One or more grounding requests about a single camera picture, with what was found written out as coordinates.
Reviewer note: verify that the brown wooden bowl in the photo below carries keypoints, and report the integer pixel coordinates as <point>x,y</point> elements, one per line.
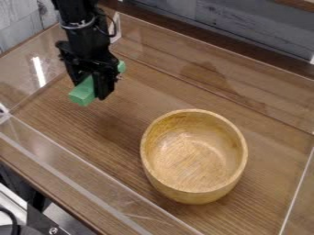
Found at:
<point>194,155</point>

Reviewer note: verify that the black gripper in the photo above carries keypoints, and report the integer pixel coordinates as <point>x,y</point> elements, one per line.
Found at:
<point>86,54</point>

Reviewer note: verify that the clear acrylic corner bracket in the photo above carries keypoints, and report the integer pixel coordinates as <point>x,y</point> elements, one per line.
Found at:
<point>116,27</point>

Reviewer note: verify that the black equipment base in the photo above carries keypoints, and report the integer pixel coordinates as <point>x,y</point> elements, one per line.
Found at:
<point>42,223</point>

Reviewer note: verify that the green rectangular block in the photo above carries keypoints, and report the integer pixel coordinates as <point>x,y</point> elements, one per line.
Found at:
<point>82,95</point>

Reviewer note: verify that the clear acrylic tray wall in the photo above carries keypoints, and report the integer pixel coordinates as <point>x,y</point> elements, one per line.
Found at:
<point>78,152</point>

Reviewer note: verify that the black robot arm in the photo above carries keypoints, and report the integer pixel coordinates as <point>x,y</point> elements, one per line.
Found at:
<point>80,11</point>

